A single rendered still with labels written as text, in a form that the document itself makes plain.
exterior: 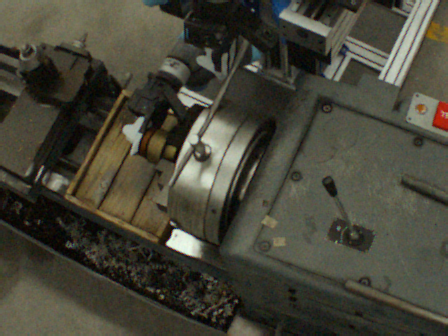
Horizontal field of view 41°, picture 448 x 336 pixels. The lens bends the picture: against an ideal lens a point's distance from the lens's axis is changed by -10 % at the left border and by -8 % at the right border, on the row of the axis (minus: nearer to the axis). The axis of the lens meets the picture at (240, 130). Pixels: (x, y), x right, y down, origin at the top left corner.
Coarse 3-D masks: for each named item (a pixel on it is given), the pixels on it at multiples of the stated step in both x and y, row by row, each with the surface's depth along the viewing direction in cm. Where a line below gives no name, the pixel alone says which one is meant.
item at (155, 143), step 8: (152, 128) 150; (144, 136) 148; (152, 136) 148; (160, 136) 147; (144, 144) 147; (152, 144) 146; (160, 144) 146; (144, 152) 148; (152, 152) 146; (160, 152) 145; (168, 152) 146; (176, 152) 146; (152, 160) 148; (168, 160) 147; (176, 160) 151
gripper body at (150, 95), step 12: (156, 84) 156; (168, 84) 156; (180, 84) 156; (132, 96) 153; (144, 96) 153; (156, 96) 152; (132, 108) 152; (144, 108) 152; (168, 108) 156; (156, 120) 152
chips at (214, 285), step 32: (0, 192) 208; (32, 224) 202; (64, 224) 200; (96, 224) 200; (96, 256) 192; (128, 256) 190; (160, 256) 193; (128, 288) 189; (160, 288) 185; (192, 288) 183; (224, 288) 185; (224, 320) 181
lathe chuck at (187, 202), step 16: (208, 112) 137; (224, 112) 137; (240, 112) 138; (192, 128) 134; (208, 128) 134; (224, 128) 134; (208, 144) 132; (224, 144) 132; (192, 160) 132; (208, 160) 131; (192, 176) 131; (208, 176) 130; (176, 192) 133; (192, 192) 132; (208, 192) 131; (176, 208) 135; (192, 208) 133; (176, 224) 143; (192, 224) 136
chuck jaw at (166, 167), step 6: (162, 162) 146; (168, 162) 146; (156, 168) 145; (162, 168) 145; (168, 168) 145; (162, 174) 144; (168, 174) 144; (162, 180) 144; (168, 180) 144; (162, 186) 144; (168, 186) 143; (162, 192) 142; (162, 198) 141; (162, 204) 140; (162, 210) 143; (174, 222) 142
